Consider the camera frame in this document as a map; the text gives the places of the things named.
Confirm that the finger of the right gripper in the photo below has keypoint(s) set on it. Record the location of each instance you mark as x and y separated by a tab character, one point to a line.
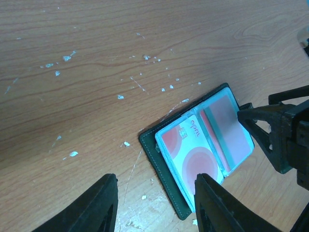
269	142
288	95

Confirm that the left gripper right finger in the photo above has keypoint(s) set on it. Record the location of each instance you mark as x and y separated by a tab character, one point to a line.
219	211

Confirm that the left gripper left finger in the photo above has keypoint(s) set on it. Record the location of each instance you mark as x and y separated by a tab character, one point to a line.
94	211

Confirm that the black card holder wallet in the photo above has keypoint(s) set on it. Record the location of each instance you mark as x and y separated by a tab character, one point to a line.
156	152

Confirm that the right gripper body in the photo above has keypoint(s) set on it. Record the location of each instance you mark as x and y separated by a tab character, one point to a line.
298	145

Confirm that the red white card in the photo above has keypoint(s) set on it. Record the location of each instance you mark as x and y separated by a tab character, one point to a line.
231	141
190	153

